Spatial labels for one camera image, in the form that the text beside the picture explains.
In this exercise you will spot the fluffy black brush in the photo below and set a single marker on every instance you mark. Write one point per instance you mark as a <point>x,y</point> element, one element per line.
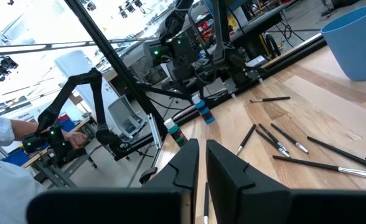
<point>273,99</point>

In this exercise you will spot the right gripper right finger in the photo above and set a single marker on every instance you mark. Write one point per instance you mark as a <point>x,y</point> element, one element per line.
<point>232,193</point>

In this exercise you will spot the small blue paint bottle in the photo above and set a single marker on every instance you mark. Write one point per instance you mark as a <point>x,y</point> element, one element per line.
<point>204,110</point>

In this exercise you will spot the person's hand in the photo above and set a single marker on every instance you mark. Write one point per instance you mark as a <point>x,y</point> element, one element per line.
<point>77,140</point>

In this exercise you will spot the grey office chair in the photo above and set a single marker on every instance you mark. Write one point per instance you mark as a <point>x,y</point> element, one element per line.
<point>124,115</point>

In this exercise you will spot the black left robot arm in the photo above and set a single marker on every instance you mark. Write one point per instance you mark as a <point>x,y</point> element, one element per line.
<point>183,59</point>

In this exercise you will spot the person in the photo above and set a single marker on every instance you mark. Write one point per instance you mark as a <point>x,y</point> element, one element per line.
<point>8,193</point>

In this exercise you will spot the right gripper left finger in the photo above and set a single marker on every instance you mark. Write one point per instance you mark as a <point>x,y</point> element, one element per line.
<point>183,174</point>

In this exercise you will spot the blue plastic cup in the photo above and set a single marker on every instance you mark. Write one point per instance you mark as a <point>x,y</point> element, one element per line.
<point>354,53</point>

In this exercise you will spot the long black paint brush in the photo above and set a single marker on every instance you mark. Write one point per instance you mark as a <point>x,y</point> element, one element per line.
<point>345,154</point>

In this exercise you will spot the small green paint bottle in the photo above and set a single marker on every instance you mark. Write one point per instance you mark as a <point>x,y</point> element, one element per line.
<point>176,133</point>

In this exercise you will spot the grey metal table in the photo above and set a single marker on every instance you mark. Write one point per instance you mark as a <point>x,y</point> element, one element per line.
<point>74,165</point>

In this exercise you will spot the black aluminium rig frame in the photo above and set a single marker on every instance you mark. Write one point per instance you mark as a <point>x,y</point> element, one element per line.
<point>123,71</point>

